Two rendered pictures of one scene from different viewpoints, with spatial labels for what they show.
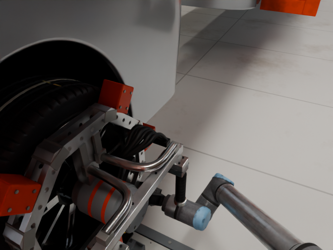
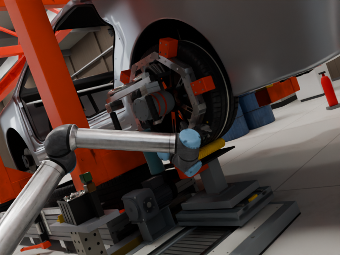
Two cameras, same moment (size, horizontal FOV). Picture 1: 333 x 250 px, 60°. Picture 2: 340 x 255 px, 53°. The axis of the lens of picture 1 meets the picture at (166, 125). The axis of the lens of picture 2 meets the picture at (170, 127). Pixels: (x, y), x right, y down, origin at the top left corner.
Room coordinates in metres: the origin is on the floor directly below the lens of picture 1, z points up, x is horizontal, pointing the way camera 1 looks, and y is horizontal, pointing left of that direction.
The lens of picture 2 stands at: (1.27, -1.60, 0.77)
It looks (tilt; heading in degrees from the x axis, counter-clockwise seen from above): 2 degrees down; 110
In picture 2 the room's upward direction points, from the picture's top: 20 degrees counter-clockwise
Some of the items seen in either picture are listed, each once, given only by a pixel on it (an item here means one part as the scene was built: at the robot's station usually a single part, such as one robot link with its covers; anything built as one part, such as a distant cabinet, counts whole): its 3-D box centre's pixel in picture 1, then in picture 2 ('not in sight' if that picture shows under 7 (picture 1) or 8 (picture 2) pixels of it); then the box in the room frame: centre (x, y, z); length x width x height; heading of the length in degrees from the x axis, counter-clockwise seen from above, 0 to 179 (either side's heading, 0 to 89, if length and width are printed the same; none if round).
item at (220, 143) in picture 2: not in sight; (209, 149); (0.77, 0.27, 0.51); 0.29 x 0.06 x 0.06; 62
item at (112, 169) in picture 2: not in sight; (125, 143); (0.17, 0.49, 0.69); 0.52 x 0.17 x 0.35; 62
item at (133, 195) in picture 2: not in sight; (159, 205); (0.32, 0.34, 0.26); 0.42 x 0.18 x 0.35; 62
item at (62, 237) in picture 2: not in sight; (83, 215); (-0.90, 1.15, 0.13); 2.47 x 0.85 x 0.27; 152
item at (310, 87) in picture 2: not in sight; (307, 69); (1.83, 6.92, 0.67); 0.69 x 0.63 x 1.35; 65
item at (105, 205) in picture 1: (110, 200); (154, 105); (0.58, 0.18, 0.85); 0.21 x 0.14 x 0.14; 62
